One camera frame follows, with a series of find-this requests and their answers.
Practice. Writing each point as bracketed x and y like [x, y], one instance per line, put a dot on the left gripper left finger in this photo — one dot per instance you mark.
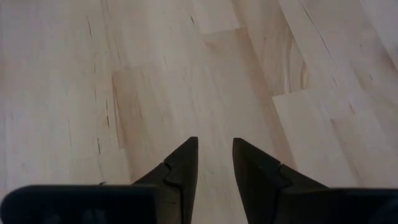
[182, 174]

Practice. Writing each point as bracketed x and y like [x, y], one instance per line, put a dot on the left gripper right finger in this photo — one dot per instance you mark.
[258, 180]

